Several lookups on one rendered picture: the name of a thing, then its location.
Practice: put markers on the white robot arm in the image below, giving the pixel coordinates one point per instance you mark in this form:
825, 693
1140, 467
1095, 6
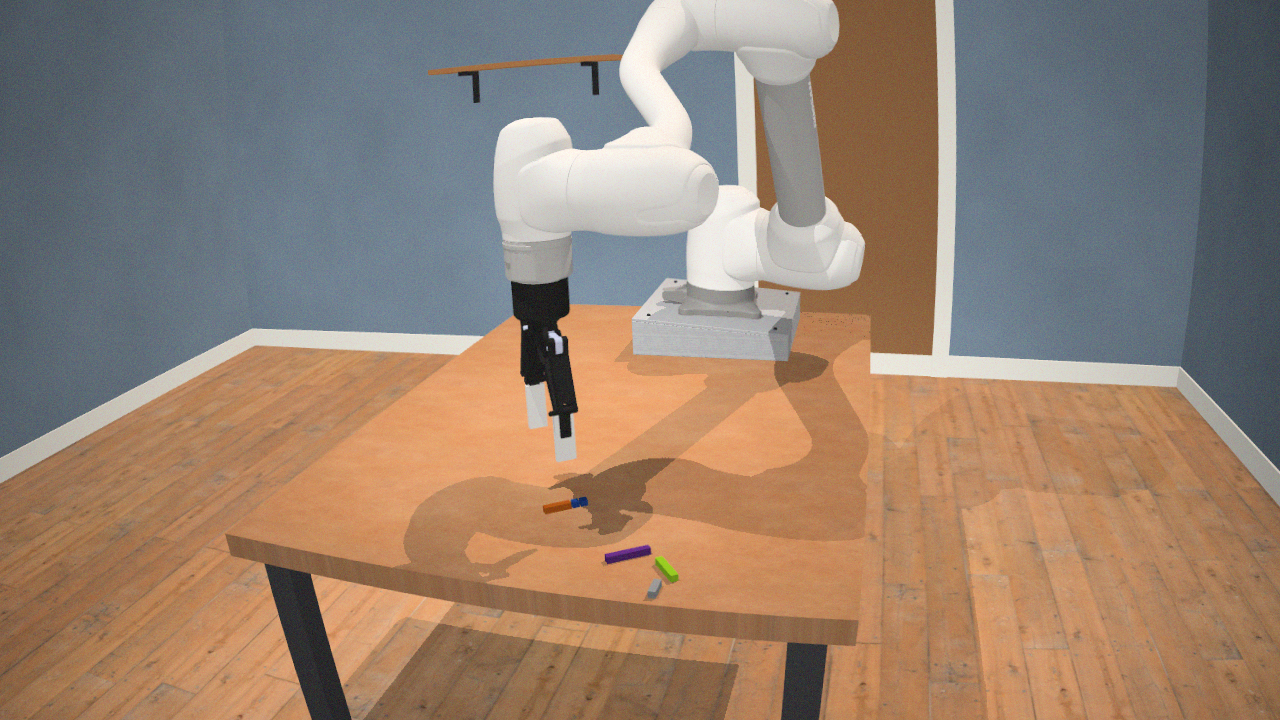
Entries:
646, 184

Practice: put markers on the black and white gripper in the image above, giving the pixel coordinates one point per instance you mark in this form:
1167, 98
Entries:
547, 356

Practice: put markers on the purple rod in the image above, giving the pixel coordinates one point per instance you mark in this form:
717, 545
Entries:
627, 554

